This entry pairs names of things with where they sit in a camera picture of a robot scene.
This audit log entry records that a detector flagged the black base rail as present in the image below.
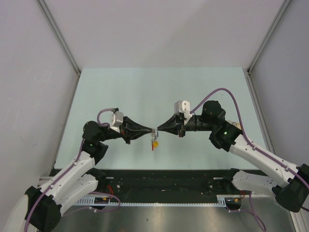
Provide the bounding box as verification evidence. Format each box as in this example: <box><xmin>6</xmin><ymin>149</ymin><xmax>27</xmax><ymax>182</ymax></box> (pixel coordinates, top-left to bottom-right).
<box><xmin>50</xmin><ymin>169</ymin><xmax>252</xmax><ymax>203</ymax></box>

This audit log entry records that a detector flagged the aluminium frame post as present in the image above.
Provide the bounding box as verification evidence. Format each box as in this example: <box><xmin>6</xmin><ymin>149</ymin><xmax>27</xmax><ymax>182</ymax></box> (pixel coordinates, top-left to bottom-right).
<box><xmin>246</xmin><ymin>0</ymin><xmax>294</xmax><ymax>75</ymax></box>
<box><xmin>35</xmin><ymin>0</ymin><xmax>81</xmax><ymax>76</ymax></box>

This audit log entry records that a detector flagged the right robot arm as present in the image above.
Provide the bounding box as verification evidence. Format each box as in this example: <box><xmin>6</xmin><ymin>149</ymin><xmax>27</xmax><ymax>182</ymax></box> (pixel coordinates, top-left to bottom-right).
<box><xmin>157</xmin><ymin>101</ymin><xmax>309</xmax><ymax>213</ymax></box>

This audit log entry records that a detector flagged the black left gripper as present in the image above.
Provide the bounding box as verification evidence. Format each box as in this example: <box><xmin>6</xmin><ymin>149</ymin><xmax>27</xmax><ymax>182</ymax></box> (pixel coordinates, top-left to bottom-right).
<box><xmin>98</xmin><ymin>116</ymin><xmax>152</xmax><ymax>144</ymax></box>

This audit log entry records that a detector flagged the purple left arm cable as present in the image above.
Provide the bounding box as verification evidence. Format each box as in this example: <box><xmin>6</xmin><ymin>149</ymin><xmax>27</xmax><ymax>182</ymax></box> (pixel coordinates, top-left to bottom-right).
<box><xmin>23</xmin><ymin>107</ymin><xmax>119</xmax><ymax>232</ymax></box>

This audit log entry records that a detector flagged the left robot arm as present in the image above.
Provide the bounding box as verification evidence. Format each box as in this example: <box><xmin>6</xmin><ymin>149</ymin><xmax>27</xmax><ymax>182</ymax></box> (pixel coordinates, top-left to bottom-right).
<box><xmin>23</xmin><ymin>112</ymin><xmax>154</xmax><ymax>232</ymax></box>

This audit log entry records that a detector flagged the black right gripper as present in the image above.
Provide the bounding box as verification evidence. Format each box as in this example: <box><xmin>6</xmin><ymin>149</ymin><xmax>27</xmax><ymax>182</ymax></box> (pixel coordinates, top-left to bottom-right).
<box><xmin>157</xmin><ymin>114</ymin><xmax>214</xmax><ymax>138</ymax></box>

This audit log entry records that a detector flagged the aluminium frame post right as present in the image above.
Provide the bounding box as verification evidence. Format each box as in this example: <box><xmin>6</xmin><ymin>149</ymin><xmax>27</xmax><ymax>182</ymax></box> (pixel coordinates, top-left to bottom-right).
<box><xmin>246</xmin><ymin>0</ymin><xmax>294</xmax><ymax>75</ymax></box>

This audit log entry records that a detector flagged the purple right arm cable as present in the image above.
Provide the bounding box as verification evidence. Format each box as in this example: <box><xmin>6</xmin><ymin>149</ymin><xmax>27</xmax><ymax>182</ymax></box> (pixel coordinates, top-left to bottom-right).
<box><xmin>190</xmin><ymin>88</ymin><xmax>309</xmax><ymax>211</ymax></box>

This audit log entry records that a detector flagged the metal key organizer red handle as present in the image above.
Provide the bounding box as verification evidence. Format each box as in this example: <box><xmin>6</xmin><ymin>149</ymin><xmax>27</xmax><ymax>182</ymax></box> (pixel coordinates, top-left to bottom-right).
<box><xmin>150</xmin><ymin>129</ymin><xmax>159</xmax><ymax>151</ymax></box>

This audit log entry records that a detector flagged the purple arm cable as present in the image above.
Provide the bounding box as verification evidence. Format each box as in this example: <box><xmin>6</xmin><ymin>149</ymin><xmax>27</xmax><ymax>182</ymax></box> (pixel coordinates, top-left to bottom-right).
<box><xmin>190</xmin><ymin>88</ymin><xmax>309</xmax><ymax>211</ymax></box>
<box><xmin>23</xmin><ymin>107</ymin><xmax>119</xmax><ymax>232</ymax></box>

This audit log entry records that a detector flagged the white slotted cable duct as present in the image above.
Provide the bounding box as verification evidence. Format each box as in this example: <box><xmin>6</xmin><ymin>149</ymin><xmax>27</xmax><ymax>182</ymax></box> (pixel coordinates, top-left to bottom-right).
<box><xmin>73</xmin><ymin>196</ymin><xmax>242</xmax><ymax>207</ymax></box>

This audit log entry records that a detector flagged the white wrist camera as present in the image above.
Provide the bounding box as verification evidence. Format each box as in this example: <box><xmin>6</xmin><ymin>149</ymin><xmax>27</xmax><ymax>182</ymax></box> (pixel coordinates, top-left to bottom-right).
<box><xmin>109</xmin><ymin>111</ymin><xmax>124</xmax><ymax>133</ymax></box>
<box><xmin>174</xmin><ymin>101</ymin><xmax>192</xmax><ymax>120</ymax></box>

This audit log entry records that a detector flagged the aluminium frame post left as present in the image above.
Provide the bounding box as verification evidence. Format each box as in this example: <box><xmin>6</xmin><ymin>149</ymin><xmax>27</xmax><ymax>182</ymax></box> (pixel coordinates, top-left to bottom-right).
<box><xmin>35</xmin><ymin>0</ymin><xmax>81</xmax><ymax>76</ymax></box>

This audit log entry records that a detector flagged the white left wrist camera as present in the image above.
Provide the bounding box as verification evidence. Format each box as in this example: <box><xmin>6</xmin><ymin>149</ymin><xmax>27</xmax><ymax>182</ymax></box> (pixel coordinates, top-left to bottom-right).
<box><xmin>109</xmin><ymin>111</ymin><xmax>124</xmax><ymax>133</ymax></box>

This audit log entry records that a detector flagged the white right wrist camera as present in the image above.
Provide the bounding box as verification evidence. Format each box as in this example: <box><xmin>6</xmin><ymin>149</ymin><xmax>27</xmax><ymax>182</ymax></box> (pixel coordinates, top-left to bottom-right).
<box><xmin>174</xmin><ymin>101</ymin><xmax>192</xmax><ymax>120</ymax></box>

